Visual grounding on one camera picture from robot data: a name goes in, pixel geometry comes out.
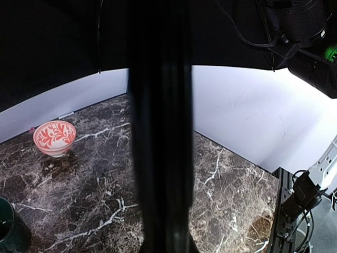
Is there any mint green folding umbrella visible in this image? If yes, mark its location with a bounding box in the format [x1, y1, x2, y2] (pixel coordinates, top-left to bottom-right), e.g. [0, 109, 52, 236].
[0, 0, 337, 253]

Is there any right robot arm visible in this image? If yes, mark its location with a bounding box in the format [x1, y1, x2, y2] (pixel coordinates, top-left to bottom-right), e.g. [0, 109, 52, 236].
[216, 1, 336, 99]

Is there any red patterned white bowl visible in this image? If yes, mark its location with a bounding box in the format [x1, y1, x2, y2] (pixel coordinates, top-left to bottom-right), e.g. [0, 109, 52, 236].
[33, 120, 76, 158]

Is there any dark green mug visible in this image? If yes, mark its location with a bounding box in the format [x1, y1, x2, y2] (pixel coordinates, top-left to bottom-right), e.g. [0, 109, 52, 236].
[1, 198, 31, 252]

